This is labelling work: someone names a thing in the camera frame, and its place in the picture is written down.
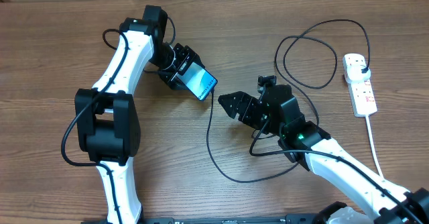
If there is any white power strip cord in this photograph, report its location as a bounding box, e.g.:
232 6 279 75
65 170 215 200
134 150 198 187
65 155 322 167
364 115 385 179

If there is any white charger plug adapter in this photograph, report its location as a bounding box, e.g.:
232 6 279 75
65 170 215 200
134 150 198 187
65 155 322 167
345 65 371 84

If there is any white power strip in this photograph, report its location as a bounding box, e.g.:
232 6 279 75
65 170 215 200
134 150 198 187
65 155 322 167
342 53 377 117

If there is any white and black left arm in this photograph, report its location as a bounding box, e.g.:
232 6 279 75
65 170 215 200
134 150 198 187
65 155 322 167
70 5 217 223

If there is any Samsung Galaxy smartphone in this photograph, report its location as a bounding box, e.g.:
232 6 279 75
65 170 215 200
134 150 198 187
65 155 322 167
176 62 218 101

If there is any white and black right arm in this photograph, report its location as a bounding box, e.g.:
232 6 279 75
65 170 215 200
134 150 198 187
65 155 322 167
218 85 428 223

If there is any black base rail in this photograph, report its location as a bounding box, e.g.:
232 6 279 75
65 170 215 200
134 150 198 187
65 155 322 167
80 212 336 224

